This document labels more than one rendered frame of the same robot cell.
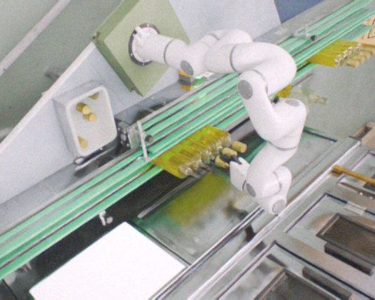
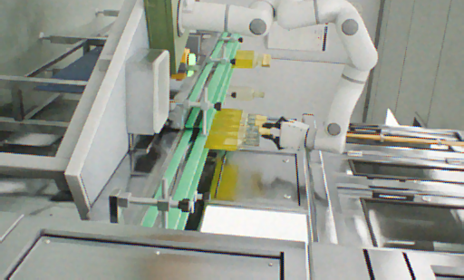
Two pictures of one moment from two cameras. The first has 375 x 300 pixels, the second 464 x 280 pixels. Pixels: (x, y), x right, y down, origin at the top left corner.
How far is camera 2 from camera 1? 1.23 m
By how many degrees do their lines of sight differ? 47
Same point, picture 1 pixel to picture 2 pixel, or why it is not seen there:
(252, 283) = (352, 212)
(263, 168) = (349, 101)
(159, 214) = (231, 191)
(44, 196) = (146, 179)
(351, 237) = (372, 169)
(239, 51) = (323, 3)
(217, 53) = (297, 7)
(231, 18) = not seen: hidden behind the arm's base
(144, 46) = (195, 12)
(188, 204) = (247, 178)
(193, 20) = not seen: hidden behind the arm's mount
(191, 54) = (263, 13)
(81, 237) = not seen: hidden behind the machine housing
